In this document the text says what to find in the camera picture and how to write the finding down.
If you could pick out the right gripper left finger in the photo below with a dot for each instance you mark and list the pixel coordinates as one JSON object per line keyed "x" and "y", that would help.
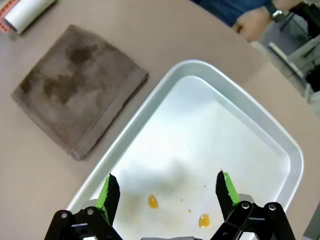
{"x": 111, "y": 195}

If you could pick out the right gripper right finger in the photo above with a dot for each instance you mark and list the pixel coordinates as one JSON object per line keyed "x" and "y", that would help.
{"x": 225, "y": 195}

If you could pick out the brown towel cloth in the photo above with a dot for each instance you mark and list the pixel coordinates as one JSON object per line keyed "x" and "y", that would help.
{"x": 75, "y": 95}

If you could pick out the salmon lint roller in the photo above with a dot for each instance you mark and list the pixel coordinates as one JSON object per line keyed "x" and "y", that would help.
{"x": 25, "y": 12}

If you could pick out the person's left forearm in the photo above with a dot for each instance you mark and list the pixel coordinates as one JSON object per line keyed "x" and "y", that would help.
{"x": 287, "y": 4}

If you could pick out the person's left hand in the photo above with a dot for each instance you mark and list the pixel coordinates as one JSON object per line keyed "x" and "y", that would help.
{"x": 252, "y": 23}

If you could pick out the orange sauce drop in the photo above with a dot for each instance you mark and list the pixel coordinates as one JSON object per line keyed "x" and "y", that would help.
{"x": 153, "y": 201}
{"x": 204, "y": 220}

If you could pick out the silver metal tray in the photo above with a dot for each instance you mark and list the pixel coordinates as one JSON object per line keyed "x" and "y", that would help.
{"x": 200, "y": 137}

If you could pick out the black wristwatch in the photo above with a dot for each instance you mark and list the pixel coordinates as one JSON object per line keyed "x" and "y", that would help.
{"x": 275, "y": 12}

